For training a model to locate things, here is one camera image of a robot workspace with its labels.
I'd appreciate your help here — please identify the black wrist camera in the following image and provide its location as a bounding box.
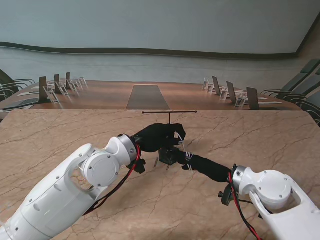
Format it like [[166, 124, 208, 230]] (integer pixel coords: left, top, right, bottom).
[[218, 184, 235, 207], [134, 158, 147, 175]]

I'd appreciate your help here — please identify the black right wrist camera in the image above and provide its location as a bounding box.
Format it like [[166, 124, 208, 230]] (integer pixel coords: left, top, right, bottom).
[[218, 184, 235, 207]]

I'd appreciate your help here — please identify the red black arm cable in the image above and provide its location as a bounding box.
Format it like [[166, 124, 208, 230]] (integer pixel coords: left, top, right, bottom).
[[228, 172, 263, 240], [83, 143, 142, 217]]

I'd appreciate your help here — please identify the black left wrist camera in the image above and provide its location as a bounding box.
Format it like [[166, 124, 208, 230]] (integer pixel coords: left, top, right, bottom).
[[134, 158, 147, 175]]

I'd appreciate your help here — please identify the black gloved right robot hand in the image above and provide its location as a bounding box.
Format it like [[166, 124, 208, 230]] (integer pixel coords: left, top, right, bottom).
[[172, 147, 233, 184]]

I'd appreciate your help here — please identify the red black right arm cable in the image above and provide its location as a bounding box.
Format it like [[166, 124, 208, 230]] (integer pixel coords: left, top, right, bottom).
[[228, 172, 263, 240]]

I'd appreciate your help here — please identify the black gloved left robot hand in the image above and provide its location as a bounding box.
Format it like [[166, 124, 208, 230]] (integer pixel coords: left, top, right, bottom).
[[132, 122, 188, 153]]

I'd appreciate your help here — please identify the printed conference room backdrop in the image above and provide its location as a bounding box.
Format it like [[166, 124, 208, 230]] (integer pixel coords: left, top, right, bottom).
[[0, 0, 320, 112]]

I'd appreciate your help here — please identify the black T-bar rack marble base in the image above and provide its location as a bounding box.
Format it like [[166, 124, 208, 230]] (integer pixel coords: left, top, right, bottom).
[[141, 110, 198, 166]]

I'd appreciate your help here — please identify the red black left arm cable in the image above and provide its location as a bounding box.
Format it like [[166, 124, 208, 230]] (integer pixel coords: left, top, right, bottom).
[[83, 143, 142, 217]]

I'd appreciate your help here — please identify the white wired earphone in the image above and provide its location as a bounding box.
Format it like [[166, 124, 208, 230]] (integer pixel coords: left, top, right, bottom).
[[174, 132, 195, 175]]

